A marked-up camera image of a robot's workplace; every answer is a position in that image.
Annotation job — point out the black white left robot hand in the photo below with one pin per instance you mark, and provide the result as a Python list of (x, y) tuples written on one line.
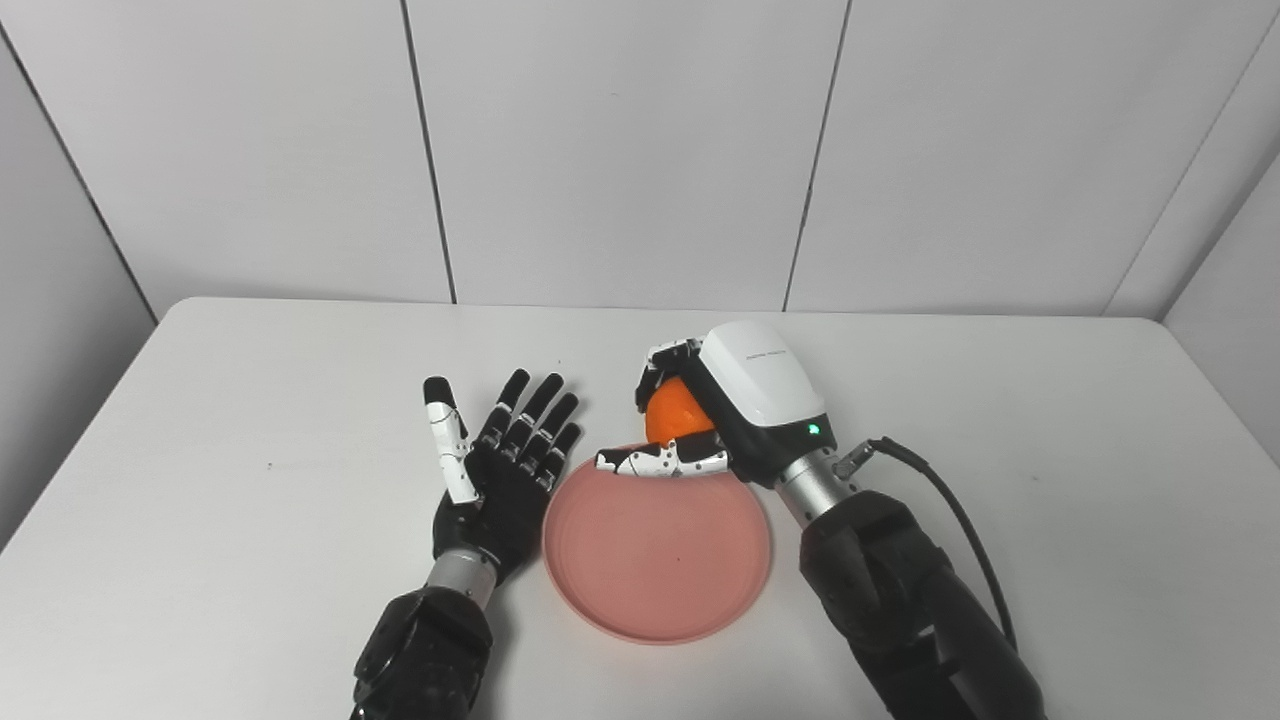
[(505, 500)]

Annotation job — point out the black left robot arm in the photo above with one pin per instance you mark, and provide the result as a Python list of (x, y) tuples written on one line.
[(425, 650)]

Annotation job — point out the pink plastic plate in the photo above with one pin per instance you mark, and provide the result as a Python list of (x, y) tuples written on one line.
[(655, 560)]

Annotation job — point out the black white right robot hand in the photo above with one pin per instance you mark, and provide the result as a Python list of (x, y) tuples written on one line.
[(765, 385)]

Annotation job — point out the orange fruit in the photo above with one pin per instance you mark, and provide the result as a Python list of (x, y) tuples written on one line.
[(675, 412)]

